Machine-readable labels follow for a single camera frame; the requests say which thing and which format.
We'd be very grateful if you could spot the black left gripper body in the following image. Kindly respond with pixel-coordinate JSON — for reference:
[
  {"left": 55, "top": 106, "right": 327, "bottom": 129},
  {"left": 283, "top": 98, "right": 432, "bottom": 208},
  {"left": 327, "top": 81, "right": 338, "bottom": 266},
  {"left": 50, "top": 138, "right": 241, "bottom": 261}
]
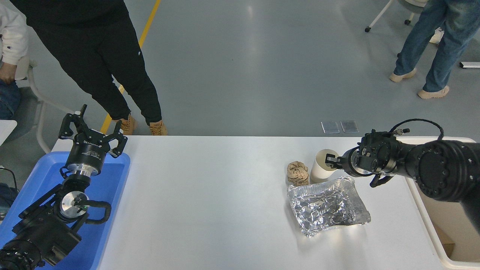
[{"left": 67, "top": 130, "right": 111, "bottom": 169}]

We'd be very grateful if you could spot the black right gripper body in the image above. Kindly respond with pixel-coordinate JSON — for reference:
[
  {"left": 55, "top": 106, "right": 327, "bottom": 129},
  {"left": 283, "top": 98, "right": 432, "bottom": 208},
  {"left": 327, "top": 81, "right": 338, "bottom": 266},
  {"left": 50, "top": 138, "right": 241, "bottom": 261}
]
[{"left": 340, "top": 147, "right": 362, "bottom": 174}]

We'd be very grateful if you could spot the white paper cup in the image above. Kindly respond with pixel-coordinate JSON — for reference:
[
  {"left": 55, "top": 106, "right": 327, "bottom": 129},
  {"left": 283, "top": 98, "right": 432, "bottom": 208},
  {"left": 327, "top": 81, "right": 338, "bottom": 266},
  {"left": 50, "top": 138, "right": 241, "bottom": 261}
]
[{"left": 310, "top": 149, "right": 340, "bottom": 184}]

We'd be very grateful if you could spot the seated person's hand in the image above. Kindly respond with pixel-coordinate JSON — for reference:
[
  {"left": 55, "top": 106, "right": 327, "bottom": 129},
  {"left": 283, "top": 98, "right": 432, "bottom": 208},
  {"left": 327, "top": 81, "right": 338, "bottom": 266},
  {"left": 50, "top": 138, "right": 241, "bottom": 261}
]
[{"left": 0, "top": 62, "right": 18, "bottom": 85}]

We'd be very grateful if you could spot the white tube chair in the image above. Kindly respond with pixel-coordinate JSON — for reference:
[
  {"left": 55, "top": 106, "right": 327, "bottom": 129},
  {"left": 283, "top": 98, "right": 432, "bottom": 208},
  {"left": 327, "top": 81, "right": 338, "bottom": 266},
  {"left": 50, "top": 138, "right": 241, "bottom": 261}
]
[{"left": 15, "top": 56, "right": 75, "bottom": 154}]

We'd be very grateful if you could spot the crumpled tan paper ball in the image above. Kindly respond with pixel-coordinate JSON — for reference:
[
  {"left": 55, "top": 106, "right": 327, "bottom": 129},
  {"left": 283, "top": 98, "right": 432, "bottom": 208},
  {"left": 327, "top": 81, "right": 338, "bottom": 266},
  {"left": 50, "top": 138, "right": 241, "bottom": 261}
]
[{"left": 287, "top": 161, "right": 310, "bottom": 187}]

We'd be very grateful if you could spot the crinkled foil tray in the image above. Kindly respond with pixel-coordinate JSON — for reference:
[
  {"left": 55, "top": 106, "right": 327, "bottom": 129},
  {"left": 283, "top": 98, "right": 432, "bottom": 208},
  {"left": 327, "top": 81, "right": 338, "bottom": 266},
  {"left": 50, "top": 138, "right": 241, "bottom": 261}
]
[{"left": 287, "top": 176, "right": 372, "bottom": 238}]

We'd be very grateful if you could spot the blue plastic tray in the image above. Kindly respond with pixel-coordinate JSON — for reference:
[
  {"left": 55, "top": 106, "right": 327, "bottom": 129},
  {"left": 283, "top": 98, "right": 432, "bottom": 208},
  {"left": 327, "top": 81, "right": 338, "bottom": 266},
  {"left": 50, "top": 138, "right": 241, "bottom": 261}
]
[{"left": 0, "top": 151, "right": 131, "bottom": 270}]

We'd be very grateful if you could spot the white side table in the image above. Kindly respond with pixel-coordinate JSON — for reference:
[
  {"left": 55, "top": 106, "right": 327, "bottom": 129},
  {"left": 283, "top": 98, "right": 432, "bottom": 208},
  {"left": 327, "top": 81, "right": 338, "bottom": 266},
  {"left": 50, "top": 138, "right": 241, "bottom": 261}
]
[{"left": 0, "top": 120, "right": 18, "bottom": 147}]

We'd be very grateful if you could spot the standing person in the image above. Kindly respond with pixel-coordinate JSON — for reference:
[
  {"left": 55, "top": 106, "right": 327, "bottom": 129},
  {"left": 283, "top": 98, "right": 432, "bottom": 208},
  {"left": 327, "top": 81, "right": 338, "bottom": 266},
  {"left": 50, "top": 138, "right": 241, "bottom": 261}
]
[{"left": 9, "top": 0, "right": 168, "bottom": 136}]

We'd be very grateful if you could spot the dark blue bag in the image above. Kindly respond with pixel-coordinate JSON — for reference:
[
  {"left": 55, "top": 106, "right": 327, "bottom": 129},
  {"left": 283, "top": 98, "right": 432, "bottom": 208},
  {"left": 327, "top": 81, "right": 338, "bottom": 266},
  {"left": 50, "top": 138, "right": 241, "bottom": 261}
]
[{"left": 0, "top": 183, "right": 19, "bottom": 220}]

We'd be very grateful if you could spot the seated person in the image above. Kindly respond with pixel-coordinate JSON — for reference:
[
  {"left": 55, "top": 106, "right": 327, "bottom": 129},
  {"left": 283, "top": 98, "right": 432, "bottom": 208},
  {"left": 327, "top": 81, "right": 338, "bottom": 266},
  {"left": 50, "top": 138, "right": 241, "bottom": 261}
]
[{"left": 0, "top": 4, "right": 30, "bottom": 120}]

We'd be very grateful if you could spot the large pale bin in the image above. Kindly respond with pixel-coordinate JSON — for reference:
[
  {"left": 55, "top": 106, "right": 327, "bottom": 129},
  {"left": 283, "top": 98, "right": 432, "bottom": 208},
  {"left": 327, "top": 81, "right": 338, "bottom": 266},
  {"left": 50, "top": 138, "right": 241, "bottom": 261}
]
[{"left": 396, "top": 136, "right": 480, "bottom": 270}]

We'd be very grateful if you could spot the brown cardboard piece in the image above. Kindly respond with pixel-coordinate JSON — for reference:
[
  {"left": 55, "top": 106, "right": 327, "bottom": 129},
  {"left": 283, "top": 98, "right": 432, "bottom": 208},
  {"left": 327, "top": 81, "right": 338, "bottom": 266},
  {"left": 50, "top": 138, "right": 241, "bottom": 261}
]
[{"left": 433, "top": 224, "right": 455, "bottom": 259}]

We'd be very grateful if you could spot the white wheeled chair base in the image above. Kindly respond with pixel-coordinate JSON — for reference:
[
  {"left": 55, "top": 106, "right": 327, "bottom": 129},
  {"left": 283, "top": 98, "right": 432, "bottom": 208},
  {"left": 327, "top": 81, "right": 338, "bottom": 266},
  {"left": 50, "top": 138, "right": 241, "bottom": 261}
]
[{"left": 365, "top": 0, "right": 428, "bottom": 33}]

